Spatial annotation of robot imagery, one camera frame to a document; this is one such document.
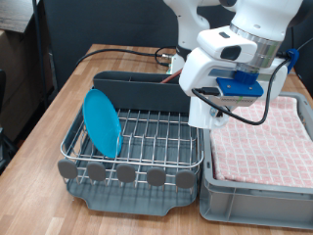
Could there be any brown cardboard box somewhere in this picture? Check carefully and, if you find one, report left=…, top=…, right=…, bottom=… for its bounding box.
left=0, top=28, right=55, bottom=141

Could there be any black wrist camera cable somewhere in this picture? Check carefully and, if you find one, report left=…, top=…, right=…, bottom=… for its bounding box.
left=191, top=36, right=313, bottom=126

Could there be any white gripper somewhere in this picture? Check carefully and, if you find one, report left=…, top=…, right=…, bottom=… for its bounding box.
left=178, top=28, right=289, bottom=119

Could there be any looped black cable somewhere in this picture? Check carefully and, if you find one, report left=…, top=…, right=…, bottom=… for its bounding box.
left=154, top=45, right=179, bottom=69

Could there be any pink checked dish cloth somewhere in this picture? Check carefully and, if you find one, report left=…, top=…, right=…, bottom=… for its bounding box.
left=208, top=95, right=313, bottom=190

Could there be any chrome wire dish rack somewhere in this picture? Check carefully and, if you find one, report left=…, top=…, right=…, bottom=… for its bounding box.
left=57, top=86, right=204, bottom=194

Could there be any long black table cable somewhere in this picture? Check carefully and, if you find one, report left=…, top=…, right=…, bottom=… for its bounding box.
left=75, top=47, right=170, bottom=68

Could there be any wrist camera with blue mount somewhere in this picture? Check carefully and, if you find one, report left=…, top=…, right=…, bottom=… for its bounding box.
left=200, top=70, right=265, bottom=108

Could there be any black backdrop panel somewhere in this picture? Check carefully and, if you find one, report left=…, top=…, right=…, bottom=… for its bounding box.
left=42, top=0, right=313, bottom=91

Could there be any blue plate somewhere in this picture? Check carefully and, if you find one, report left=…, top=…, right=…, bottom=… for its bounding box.
left=81, top=88, right=123, bottom=160

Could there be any dark grey dish rack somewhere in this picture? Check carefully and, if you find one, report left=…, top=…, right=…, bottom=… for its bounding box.
left=65, top=89, right=201, bottom=217

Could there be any grey plastic crate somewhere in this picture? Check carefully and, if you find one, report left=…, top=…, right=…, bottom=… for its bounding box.
left=199, top=86, right=313, bottom=231

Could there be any black metal post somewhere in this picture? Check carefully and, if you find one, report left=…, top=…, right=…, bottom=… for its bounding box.
left=31, top=0, right=50, bottom=111

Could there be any dark grey cutlery holder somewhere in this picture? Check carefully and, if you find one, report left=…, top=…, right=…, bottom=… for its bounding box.
left=92, top=70, right=201, bottom=115

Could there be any blue cable strap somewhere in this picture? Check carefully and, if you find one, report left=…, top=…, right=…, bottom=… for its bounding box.
left=285, top=48, right=300, bottom=75

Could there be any reddish brown wooden spoon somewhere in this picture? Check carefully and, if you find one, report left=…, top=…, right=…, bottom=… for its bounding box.
left=159, top=68, right=183, bottom=85

